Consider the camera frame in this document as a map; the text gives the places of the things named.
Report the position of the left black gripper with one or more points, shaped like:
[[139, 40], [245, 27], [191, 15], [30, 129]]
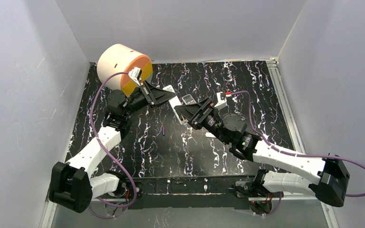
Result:
[[148, 94]]

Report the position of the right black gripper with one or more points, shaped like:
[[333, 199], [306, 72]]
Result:
[[201, 112]]

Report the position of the white remote with buttons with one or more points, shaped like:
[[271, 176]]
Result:
[[188, 100]]

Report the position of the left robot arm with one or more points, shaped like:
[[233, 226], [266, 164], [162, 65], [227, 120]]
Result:
[[72, 184]]

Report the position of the round three-colour drawer box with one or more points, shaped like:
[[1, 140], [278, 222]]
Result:
[[120, 58]]

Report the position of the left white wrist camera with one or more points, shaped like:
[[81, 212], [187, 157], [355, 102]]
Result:
[[135, 76]]

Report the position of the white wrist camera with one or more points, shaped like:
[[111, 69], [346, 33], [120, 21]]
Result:
[[135, 76], [222, 99]]

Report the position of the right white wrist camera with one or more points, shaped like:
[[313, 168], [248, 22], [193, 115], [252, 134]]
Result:
[[222, 99]]

